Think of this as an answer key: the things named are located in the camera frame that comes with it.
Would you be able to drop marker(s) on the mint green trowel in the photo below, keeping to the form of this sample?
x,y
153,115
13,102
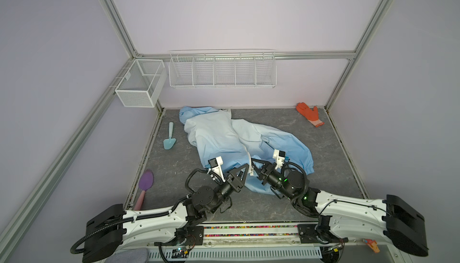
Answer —
x,y
170,141

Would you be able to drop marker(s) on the orange yellow toy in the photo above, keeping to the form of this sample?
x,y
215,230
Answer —
x,y
372,244

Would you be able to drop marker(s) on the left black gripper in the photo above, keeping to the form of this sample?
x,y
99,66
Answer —
x,y
233,181

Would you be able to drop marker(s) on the white slotted vent strip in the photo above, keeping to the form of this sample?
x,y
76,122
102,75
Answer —
x,y
243,254

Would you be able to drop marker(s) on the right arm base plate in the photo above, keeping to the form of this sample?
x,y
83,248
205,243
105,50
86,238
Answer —
x,y
308,233

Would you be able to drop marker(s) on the purple pink brush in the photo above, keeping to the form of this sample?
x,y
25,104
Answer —
x,y
144,184

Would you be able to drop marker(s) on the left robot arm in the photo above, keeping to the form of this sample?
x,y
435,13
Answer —
x,y
115,227

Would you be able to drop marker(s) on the green circuit board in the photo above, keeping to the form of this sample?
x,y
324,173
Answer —
x,y
179,253

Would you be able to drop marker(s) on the white mesh box basket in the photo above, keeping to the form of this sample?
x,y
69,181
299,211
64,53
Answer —
x,y
142,83

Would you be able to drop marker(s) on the light blue jacket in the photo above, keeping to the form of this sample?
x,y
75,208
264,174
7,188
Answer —
x,y
214,133

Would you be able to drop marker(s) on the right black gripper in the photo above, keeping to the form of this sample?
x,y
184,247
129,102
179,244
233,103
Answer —
x,y
268,173

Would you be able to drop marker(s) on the grey cloth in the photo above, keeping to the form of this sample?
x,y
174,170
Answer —
x,y
132,256

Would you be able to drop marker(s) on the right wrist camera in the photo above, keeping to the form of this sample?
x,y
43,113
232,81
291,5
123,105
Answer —
x,y
279,159

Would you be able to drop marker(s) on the orange red glove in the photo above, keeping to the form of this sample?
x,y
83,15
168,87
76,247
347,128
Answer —
x,y
311,114

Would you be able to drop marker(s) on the white wire shelf basket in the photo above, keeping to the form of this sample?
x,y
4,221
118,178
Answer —
x,y
244,68

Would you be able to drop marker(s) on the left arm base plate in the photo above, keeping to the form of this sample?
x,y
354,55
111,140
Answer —
x,y
187,235

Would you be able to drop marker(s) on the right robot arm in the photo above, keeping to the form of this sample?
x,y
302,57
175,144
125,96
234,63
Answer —
x,y
390,220

